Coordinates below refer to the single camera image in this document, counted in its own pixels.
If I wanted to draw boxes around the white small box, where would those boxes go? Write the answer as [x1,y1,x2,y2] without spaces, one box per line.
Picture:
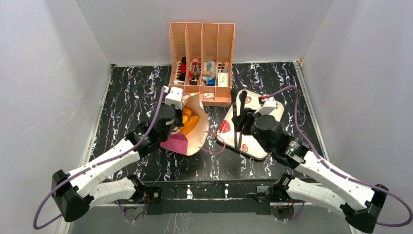
[217,73,228,87]

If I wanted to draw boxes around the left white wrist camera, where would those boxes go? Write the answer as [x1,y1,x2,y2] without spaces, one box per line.
[163,86,184,110]

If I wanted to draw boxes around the long twisted orange bread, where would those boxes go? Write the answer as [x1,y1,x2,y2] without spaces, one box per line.
[180,116,199,136]

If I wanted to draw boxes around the small white card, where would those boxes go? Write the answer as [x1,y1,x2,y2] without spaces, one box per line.
[203,92,215,99]

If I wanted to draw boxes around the pink and cream paper bag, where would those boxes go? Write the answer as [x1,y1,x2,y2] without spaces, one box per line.
[160,93,211,156]

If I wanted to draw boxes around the purple cable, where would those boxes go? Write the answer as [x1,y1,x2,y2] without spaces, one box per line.
[260,85,413,228]
[33,86,167,231]

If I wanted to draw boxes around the red black bottle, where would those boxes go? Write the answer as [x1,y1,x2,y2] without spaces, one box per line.
[178,57,187,81]

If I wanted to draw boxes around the orange baguette bread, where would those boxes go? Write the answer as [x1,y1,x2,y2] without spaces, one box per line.
[183,107,192,124]

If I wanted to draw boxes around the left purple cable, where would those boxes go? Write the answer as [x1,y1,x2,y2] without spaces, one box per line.
[33,86,167,231]

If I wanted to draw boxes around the pink desk organizer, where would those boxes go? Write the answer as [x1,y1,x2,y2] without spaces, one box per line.
[168,22,236,107]

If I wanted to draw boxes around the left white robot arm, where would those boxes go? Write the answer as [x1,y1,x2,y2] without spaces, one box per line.
[52,102,184,222]

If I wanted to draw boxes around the pink capped bottle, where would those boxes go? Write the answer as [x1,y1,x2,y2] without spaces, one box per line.
[190,58,200,85]

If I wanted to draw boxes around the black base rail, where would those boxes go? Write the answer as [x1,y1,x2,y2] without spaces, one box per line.
[142,179,305,216]

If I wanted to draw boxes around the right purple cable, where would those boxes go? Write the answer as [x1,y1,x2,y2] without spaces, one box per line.
[260,85,413,228]

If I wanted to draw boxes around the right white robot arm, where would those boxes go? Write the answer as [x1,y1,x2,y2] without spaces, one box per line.
[232,108,386,234]

